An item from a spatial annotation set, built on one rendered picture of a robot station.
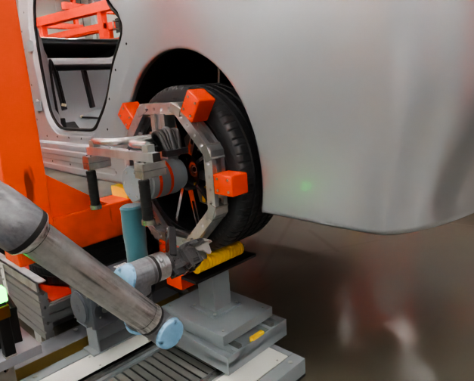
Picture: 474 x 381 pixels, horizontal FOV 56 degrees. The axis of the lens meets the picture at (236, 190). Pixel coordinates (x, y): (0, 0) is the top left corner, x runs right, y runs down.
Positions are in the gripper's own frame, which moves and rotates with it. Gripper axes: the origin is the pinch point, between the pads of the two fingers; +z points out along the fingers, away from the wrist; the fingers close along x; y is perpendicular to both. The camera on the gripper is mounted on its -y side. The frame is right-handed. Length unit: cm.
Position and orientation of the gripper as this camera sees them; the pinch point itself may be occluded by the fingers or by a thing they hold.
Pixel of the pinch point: (207, 240)
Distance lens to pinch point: 158.8
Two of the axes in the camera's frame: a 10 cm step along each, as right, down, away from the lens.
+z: 6.9, -2.1, 6.9
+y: 5.5, 7.7, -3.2
